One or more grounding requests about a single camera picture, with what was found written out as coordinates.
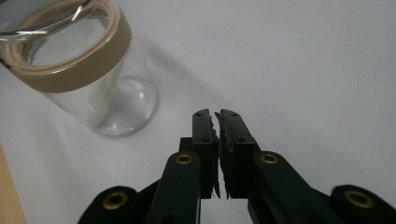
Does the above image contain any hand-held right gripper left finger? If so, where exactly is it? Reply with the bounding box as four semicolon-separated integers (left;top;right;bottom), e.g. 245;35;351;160
178;108;221;200

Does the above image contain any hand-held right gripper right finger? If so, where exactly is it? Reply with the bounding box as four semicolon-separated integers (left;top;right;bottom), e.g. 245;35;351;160
214;108;262;200

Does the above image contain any clear glass jar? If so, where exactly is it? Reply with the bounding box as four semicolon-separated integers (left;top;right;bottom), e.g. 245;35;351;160
0;0;159;138

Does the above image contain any light wooden strip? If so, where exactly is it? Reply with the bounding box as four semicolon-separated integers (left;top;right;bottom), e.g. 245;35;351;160
0;142;27;224

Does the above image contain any tan jar lid ring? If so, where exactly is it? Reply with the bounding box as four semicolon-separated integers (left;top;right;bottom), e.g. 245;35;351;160
0;0;133;94

